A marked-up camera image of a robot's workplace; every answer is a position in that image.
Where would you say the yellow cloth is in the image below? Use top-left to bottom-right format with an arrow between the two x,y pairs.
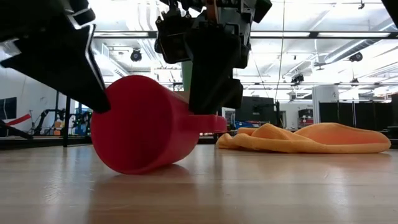
216,123 -> 392,154

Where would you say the red plastic mug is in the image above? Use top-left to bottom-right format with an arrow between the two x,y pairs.
90,74 -> 228,175

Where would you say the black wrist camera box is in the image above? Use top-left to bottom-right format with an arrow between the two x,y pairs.
154,12 -> 191,65

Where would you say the thin hanging cable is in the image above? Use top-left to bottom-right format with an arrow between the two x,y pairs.
274,0 -> 286,102

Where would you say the dark screen with red stripe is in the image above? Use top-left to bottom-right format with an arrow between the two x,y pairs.
0,96 -> 18,121

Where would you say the black ceiling camera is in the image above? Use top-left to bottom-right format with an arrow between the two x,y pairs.
290,73 -> 305,85
129,49 -> 143,63
348,51 -> 364,63

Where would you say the black room partition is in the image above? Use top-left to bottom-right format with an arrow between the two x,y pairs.
319,101 -> 398,131

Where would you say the green plastic cup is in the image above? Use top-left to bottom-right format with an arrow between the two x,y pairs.
182,60 -> 193,93

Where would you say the black computer monitor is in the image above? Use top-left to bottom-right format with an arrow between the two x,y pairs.
234,96 -> 277,123

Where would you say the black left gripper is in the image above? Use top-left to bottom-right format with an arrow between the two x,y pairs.
0,0 -> 111,113

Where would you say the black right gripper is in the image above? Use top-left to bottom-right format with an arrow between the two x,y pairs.
161,0 -> 265,115

